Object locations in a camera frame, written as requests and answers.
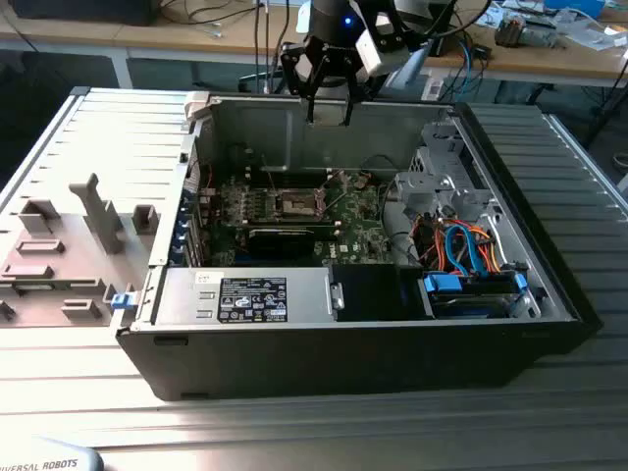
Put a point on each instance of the wooden desk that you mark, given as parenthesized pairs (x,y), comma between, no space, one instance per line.
(172,36)
(539,61)

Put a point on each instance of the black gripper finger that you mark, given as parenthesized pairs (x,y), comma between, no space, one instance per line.
(297,68)
(355,78)

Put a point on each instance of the black upright box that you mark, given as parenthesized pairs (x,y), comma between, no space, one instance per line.
(444,24)

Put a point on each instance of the black box on desk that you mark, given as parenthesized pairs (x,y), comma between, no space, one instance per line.
(73,12)

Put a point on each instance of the blue box on desk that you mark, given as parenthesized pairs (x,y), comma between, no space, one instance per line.
(579,6)

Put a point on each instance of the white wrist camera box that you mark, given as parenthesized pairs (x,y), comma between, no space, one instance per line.
(369,54)

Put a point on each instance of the copper finned heat sink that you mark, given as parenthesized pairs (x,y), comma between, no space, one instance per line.
(510,30)

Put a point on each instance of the black open PC case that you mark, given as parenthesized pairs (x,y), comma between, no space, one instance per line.
(343,363)

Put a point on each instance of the small blue plastic clip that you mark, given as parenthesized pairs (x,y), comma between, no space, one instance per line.
(120,300)

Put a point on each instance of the silver power supply unit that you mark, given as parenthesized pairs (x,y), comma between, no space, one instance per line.
(186,294)

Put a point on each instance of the pale grey slanted panel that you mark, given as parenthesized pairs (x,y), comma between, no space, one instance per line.
(412,73)

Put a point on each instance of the grey parts rack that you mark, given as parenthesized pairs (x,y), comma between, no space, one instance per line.
(73,235)

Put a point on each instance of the CPU socket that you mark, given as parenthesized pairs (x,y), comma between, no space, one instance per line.
(294,202)

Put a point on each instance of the silver metal drive cage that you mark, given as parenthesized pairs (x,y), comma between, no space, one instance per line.
(432,191)

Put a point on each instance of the hard disk in blue carrier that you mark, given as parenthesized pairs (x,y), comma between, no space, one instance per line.
(466,306)

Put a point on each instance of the black graphics card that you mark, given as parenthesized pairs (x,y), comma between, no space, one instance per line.
(279,245)

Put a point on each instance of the grey metal device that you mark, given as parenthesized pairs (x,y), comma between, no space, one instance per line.
(539,35)

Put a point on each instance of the green motherboard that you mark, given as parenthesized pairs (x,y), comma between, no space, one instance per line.
(363,230)

